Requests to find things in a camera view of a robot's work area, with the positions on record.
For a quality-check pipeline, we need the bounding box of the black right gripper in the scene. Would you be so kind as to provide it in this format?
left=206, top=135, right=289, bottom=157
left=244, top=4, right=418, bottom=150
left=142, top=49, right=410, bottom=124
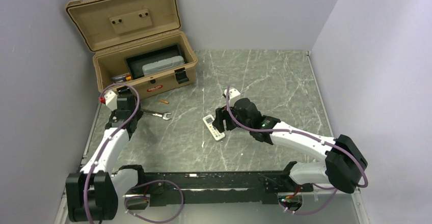
left=212, top=104, right=252, bottom=133

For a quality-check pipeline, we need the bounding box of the white remote control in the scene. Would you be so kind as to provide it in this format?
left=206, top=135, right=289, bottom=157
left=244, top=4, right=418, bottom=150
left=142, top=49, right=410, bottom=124
left=203, top=115, right=225, bottom=141

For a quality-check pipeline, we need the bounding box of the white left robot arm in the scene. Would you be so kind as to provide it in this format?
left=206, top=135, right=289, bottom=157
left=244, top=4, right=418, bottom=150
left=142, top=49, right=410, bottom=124
left=66, top=91, right=147, bottom=222

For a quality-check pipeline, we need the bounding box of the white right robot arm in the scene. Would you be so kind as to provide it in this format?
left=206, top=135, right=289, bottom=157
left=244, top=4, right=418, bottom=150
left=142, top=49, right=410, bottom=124
left=212, top=98, right=369, bottom=193

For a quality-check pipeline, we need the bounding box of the pack of batteries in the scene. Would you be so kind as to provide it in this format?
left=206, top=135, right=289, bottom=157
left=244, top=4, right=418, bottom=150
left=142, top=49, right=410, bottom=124
left=112, top=73, right=132, bottom=83

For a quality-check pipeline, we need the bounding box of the silver open-end wrench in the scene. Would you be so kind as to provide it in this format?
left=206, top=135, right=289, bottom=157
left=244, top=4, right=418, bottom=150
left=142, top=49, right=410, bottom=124
left=141, top=109, right=172, bottom=121

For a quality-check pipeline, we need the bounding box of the black tray in toolbox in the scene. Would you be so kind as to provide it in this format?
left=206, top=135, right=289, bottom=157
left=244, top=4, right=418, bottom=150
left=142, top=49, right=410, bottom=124
left=125, top=44, right=186, bottom=79

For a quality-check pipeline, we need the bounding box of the grey plastic case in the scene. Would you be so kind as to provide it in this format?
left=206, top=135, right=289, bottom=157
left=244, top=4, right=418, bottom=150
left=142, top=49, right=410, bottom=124
left=142, top=55, right=185, bottom=76

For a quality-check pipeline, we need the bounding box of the tan plastic toolbox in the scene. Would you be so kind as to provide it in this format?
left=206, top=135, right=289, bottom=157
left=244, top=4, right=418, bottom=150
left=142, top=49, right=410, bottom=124
left=65, top=0, right=198, bottom=99

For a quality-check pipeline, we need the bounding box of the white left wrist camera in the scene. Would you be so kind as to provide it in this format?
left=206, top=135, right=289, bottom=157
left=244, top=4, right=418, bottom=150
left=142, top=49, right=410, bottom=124
left=99, top=90, right=118, bottom=111

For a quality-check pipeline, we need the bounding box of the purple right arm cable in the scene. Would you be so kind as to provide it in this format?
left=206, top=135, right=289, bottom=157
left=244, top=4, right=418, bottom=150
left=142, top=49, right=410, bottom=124
left=225, top=86, right=369, bottom=216

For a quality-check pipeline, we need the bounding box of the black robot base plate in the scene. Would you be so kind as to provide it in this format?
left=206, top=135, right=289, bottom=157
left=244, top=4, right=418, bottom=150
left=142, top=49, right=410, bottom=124
left=124, top=171, right=313, bottom=209

